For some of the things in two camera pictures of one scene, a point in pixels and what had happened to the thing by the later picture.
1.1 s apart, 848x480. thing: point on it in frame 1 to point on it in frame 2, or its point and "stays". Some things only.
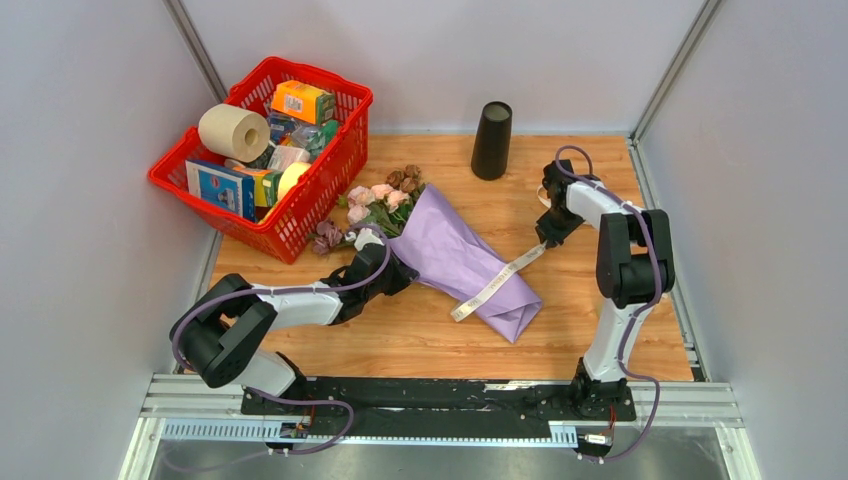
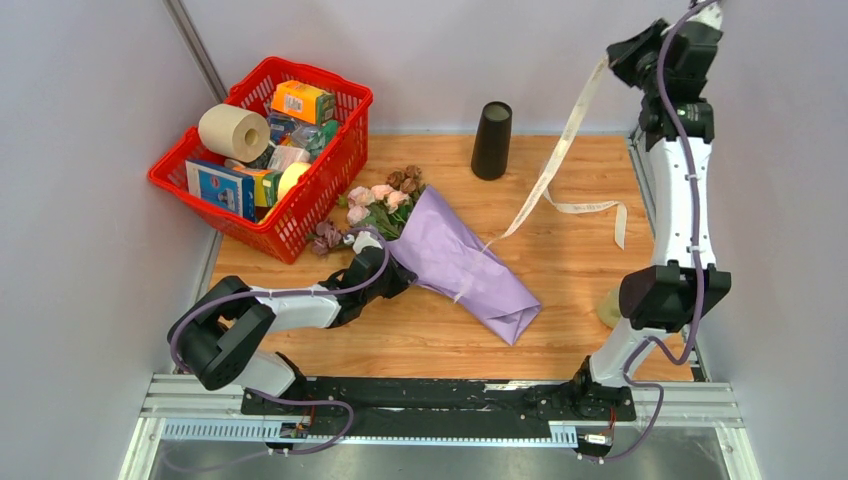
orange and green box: x=303 y=101 stays
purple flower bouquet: x=438 y=245 stays
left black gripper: x=403 y=276 stays
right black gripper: x=552 y=236 to x=622 y=53
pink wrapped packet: x=282 y=156 stays
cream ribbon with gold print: x=459 y=310 to x=543 y=183
